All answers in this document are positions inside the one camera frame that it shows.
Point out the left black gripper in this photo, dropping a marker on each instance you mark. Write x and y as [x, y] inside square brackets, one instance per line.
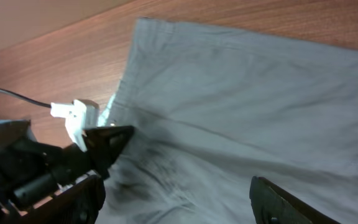
[31, 172]

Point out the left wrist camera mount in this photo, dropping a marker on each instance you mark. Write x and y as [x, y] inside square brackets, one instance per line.
[79, 115]

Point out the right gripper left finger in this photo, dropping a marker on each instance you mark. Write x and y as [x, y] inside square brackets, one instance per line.
[79, 204]

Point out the grey shorts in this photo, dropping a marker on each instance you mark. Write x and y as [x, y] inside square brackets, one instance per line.
[213, 107]

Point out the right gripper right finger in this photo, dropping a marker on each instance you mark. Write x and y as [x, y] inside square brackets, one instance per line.
[273, 205]

